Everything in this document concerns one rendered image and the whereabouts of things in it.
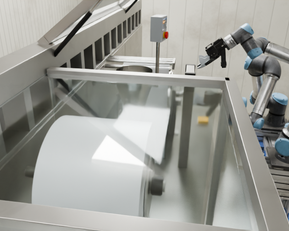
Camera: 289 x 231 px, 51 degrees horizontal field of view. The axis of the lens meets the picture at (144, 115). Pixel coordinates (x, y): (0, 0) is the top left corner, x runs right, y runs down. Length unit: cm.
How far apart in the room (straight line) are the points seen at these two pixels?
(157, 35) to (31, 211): 97
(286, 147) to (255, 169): 138
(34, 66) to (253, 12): 370
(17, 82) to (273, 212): 65
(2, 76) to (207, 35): 377
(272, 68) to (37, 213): 187
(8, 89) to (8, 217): 44
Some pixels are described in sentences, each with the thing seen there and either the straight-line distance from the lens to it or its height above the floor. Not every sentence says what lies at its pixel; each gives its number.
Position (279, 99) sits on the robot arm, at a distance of 244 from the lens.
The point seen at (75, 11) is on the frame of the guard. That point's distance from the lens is 99.
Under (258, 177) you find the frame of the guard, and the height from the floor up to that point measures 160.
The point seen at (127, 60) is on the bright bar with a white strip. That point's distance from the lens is 159.
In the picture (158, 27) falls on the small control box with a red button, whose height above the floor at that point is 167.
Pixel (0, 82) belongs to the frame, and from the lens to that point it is 78.
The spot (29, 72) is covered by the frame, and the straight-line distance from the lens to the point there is 89.
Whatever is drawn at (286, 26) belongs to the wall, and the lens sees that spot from 444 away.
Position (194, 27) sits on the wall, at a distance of 436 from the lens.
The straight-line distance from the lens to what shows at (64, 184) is 47.
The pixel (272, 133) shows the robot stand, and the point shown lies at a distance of 254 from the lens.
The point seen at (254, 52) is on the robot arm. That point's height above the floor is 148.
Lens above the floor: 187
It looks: 26 degrees down
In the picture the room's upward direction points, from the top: 1 degrees clockwise
